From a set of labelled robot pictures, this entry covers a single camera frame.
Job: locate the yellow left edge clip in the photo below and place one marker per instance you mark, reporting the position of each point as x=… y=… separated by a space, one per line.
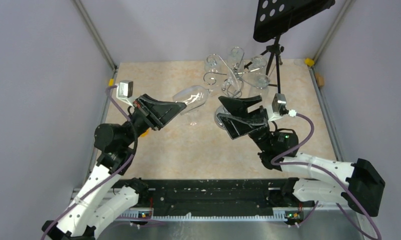
x=111 y=82

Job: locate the chrome wine glass rack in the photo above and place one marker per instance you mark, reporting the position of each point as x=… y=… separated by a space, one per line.
x=230 y=77

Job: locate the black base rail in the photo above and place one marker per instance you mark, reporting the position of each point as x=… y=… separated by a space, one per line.
x=215 y=200

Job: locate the yellow corner clip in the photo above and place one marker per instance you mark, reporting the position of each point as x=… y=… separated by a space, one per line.
x=309 y=62

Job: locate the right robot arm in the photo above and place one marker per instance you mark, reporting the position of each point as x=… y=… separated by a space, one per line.
x=356 y=184

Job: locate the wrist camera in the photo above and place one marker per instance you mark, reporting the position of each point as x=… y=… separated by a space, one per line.
x=124 y=92
x=278 y=108

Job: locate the black music stand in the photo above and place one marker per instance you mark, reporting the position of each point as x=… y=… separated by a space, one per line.
x=276 y=17

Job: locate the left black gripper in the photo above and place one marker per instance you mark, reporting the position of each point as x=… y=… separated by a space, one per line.
x=156 y=113

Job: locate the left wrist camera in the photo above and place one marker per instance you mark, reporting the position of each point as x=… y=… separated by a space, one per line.
x=124 y=92

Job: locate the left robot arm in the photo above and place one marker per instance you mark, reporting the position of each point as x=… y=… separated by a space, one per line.
x=86 y=217

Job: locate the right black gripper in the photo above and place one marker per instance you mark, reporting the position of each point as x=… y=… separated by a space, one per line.
x=237 y=127

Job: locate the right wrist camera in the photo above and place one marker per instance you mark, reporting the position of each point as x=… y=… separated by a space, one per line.
x=278 y=108

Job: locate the clear wine glass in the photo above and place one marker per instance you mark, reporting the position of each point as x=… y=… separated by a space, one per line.
x=193 y=117
x=196 y=96

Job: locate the red yellow toy block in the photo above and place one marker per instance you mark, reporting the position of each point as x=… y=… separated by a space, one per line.
x=145 y=133

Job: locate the back right hanging glass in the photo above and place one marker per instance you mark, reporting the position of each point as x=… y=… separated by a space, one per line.
x=258 y=65

